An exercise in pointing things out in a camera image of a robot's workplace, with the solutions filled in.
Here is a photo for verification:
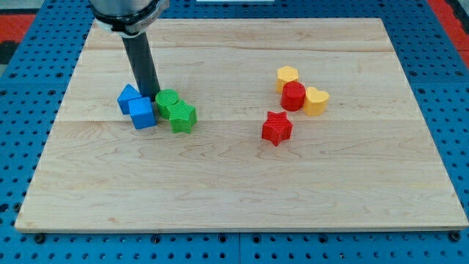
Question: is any green star block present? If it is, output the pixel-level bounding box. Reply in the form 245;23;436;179
168;100;197;133

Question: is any red star block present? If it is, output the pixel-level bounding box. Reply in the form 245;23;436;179
261;111;293;147

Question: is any blue triangular prism block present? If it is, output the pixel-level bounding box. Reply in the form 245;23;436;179
117;84;141;115

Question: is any yellow heart block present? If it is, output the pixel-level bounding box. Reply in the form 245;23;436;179
303;87;330;116

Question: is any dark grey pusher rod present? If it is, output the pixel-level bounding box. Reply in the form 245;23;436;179
122;32;160;102

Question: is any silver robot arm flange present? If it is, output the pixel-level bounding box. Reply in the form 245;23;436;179
89;0;170;38

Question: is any blue cube block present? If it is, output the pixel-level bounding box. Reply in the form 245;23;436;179
128;97;157;130

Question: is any red cylinder block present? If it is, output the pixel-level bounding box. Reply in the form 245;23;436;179
281;81;306;111

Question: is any yellow hexagon block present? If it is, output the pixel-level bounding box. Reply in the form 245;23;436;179
276;65;299;94

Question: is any light wooden board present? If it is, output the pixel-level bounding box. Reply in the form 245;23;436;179
15;18;468;233

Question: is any green cylinder block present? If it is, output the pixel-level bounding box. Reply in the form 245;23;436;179
155;89;180;120

